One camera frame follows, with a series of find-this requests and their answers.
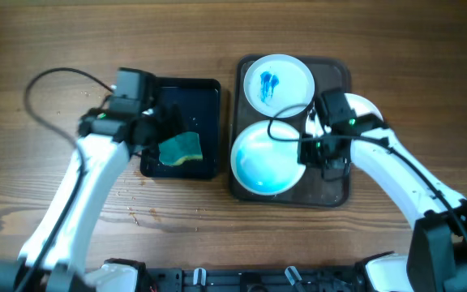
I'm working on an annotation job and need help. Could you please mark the white plate with blue water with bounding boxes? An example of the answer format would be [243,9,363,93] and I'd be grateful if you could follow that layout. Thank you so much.
[230,120,306,196]

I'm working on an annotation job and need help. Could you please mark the brown serving tray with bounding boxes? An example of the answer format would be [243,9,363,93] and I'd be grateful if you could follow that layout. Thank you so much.
[229,54,351,208]

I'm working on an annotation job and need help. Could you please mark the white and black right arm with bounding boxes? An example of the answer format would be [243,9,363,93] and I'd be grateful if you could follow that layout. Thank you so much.
[300,114,467,291]

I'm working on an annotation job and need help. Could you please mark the green and yellow sponge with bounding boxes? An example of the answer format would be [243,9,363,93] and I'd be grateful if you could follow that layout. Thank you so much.
[159,131,203,166]

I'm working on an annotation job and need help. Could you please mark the white plate with blue streaks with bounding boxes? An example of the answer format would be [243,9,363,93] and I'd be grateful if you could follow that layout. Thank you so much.
[242,54,315,118]

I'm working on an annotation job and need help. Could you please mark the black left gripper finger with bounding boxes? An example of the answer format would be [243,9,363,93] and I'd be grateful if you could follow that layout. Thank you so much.
[169,104,187,135]
[155,105,172,138]

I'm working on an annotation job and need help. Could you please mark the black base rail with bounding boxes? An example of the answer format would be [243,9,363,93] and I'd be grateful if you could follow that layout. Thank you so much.
[95,258,366,292]

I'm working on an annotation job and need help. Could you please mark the black water tray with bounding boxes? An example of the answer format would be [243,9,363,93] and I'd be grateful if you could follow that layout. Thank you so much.
[140,77,221,179]

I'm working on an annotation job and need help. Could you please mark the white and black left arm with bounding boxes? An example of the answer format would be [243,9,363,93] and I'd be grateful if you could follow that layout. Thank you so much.
[0,105,185,291]

